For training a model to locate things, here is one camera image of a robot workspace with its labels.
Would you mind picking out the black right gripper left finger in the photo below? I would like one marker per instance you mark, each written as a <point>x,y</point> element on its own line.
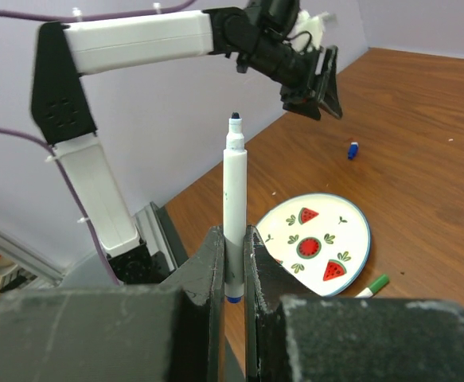
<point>171,331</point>

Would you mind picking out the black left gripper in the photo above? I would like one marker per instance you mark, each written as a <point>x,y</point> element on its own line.
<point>296,74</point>

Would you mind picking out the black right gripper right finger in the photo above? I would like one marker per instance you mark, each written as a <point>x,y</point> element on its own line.
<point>292,334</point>

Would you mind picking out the blue pen cap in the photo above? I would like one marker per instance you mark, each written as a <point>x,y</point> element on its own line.
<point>353,150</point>

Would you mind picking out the green-end white pen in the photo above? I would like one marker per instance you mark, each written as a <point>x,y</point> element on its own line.
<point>374,287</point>

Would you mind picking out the plain white blue-end pen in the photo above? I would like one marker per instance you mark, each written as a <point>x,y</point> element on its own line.
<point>235,162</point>

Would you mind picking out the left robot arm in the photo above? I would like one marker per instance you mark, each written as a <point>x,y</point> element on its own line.
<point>274,38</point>

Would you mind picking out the watermelon pattern plate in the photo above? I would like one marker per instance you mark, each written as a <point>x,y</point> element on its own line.
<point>322,239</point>

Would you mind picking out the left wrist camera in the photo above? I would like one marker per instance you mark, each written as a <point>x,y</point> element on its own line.
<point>308,30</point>

